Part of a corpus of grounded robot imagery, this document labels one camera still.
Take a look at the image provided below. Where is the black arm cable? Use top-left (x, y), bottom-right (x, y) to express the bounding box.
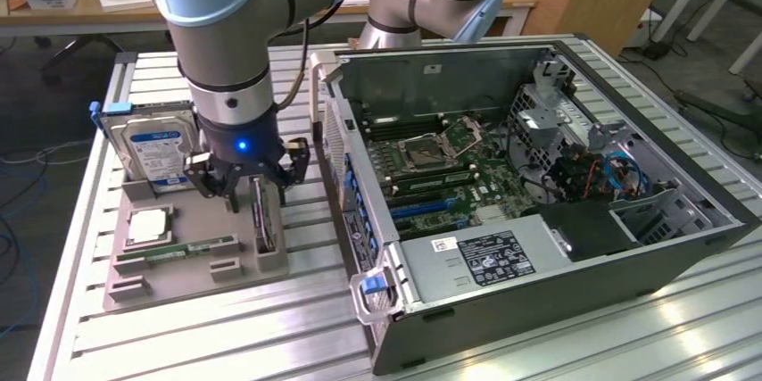
top-left (274, 0), bottom-right (350, 111)

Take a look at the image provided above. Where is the black open PC case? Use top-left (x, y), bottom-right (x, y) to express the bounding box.
top-left (309, 39), bottom-right (762, 377)

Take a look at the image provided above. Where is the black air shroud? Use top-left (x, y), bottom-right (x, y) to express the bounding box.
top-left (540, 200), bottom-right (647, 264)

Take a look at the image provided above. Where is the black power wire bundle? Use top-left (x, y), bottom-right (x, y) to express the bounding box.
top-left (548, 153), bottom-right (602, 203)

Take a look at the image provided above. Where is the white table frame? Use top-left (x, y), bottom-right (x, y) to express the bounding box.
top-left (651, 0), bottom-right (762, 75)

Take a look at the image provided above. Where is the blue data wire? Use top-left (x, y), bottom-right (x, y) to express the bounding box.
top-left (600, 152), bottom-right (652, 198)

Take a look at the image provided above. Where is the graphics card with metal bracket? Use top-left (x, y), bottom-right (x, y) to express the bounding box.
top-left (249, 175), bottom-right (282, 253)

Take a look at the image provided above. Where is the CPU socket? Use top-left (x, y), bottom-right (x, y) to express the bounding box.
top-left (397, 133), bottom-right (458, 172)

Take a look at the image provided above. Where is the black chair base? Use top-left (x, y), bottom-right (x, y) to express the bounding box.
top-left (34, 30), bottom-right (175, 84)

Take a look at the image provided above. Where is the metal drive cage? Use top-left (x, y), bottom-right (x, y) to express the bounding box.
top-left (509, 81), bottom-right (601, 181)

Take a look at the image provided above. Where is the black floor stand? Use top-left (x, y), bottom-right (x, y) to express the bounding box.
top-left (676, 86), bottom-right (762, 130)

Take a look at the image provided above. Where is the green RAM stick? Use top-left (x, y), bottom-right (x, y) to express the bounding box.
top-left (117, 237), bottom-right (238, 264)

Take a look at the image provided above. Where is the black RAM stick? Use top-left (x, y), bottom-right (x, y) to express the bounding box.
top-left (386, 165), bottom-right (480, 195)

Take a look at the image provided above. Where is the wooden desk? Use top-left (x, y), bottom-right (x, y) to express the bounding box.
top-left (0, 0), bottom-right (537, 50)

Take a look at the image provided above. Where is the grey disk bay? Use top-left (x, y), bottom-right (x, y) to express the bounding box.
top-left (608, 187), bottom-right (716, 246)

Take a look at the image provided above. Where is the green motherboard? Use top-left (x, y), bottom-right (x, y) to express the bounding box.
top-left (349, 99), bottom-right (541, 242)

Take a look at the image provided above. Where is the silver CPU chip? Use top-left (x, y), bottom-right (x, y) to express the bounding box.
top-left (127, 210), bottom-right (170, 242)

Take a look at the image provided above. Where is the blue expansion slot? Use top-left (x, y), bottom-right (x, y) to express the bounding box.
top-left (390, 197), bottom-right (458, 218)

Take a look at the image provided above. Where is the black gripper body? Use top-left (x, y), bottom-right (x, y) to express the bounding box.
top-left (195, 106), bottom-right (284, 176)

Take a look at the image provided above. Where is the hard disk in blue caddy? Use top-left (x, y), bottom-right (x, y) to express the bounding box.
top-left (87, 97), bottom-right (205, 197)

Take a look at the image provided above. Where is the silver power supply unit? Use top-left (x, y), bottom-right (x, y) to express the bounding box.
top-left (397, 214), bottom-right (574, 307)

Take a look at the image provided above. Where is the open socket cover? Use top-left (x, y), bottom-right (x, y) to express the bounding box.
top-left (438, 115), bottom-right (492, 158)

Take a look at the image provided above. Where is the grey parts rack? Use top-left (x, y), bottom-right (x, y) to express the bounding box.
top-left (102, 169), bottom-right (293, 313)

